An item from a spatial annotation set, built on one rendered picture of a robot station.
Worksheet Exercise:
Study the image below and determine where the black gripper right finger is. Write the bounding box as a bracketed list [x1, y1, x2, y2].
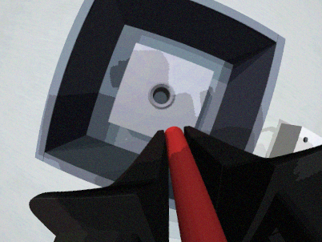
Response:
[183, 125, 322, 242]

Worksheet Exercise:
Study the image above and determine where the red peg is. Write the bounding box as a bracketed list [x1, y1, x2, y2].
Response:
[165, 127, 227, 242]

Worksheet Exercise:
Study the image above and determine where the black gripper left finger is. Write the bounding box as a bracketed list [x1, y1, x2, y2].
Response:
[29, 130, 170, 242]

